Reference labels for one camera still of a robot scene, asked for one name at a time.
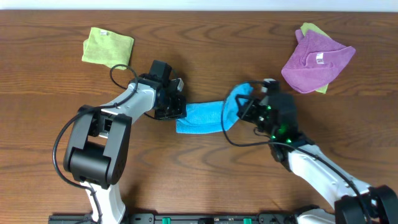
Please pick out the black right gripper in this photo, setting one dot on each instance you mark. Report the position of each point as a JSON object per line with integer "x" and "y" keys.
{"x": 246, "y": 110}

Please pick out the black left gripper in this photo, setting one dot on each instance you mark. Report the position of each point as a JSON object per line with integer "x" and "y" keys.
{"x": 175, "y": 106}

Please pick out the blue microfiber cloth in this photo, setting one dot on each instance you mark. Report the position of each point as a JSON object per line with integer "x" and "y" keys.
{"x": 206, "y": 118}

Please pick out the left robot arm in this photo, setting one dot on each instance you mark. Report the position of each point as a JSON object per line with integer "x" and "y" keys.
{"x": 97, "y": 149}

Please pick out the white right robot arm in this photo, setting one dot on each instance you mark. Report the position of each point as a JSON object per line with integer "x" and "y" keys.
{"x": 353, "y": 200}

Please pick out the purple microfiber cloth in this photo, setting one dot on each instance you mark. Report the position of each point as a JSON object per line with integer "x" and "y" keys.
{"x": 316, "y": 61}

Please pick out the folded green cloth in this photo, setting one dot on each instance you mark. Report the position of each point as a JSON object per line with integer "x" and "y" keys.
{"x": 107, "y": 48}

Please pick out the green cloth under purple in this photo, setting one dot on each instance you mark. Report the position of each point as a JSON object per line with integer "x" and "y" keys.
{"x": 306, "y": 26}

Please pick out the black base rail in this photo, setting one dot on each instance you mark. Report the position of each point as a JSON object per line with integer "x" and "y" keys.
{"x": 262, "y": 218}

